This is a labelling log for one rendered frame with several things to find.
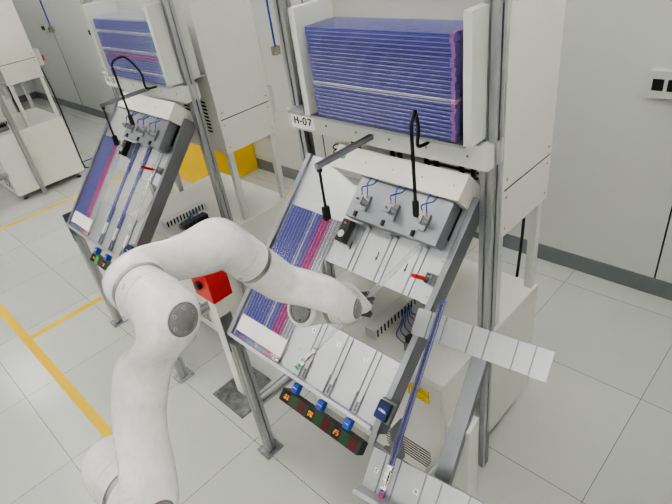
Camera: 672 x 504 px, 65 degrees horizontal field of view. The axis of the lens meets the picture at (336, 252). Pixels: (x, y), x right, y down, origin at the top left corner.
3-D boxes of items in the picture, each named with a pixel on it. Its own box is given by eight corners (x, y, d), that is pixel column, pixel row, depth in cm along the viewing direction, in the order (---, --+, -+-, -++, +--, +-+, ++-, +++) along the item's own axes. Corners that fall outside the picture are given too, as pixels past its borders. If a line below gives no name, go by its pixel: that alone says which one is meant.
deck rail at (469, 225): (387, 434, 149) (376, 434, 144) (381, 430, 150) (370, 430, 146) (486, 206, 151) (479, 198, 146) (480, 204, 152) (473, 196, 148)
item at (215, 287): (242, 419, 246) (196, 287, 204) (213, 394, 262) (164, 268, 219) (280, 387, 260) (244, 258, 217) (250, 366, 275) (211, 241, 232)
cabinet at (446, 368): (445, 498, 201) (442, 388, 167) (318, 409, 245) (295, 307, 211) (527, 392, 237) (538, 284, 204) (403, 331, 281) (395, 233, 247)
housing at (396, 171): (476, 218, 153) (457, 201, 142) (352, 181, 184) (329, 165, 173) (487, 193, 153) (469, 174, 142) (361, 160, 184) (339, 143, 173)
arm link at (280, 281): (301, 239, 102) (369, 296, 126) (239, 242, 111) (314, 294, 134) (290, 282, 99) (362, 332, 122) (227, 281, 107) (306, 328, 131)
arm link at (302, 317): (347, 288, 130) (316, 287, 134) (317, 291, 118) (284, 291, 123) (348, 322, 129) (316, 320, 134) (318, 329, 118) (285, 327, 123)
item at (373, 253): (434, 308, 151) (427, 305, 147) (284, 242, 193) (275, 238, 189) (480, 204, 152) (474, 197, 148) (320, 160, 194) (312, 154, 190)
